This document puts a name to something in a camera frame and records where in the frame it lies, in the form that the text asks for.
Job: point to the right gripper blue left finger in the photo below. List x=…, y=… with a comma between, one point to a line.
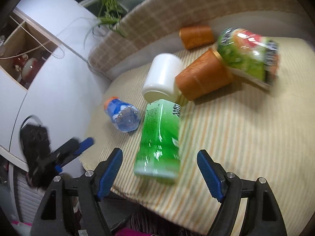
x=106, y=172

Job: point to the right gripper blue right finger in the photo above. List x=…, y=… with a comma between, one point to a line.
x=213, y=174

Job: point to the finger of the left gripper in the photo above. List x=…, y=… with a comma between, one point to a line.
x=84, y=145
x=59, y=164

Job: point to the green tea bottle cup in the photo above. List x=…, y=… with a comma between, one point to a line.
x=158, y=155

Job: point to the white plastic cup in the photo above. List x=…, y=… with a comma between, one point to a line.
x=160, y=80

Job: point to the copper cup in middle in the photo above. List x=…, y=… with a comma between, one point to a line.
x=204, y=75

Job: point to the grapefruit label bottle cup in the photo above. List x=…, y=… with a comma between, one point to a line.
x=249, y=55

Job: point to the copper cup near backrest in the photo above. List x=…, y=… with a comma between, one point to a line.
x=196, y=36

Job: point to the blue orange cut bottle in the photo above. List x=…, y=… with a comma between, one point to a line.
x=125, y=117

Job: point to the red white ornament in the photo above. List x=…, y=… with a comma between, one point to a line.
x=28, y=67

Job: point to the plaid sofa backrest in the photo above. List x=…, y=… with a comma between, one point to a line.
x=154, y=19

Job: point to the wooden wall shelf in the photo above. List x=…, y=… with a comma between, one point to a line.
x=22, y=35

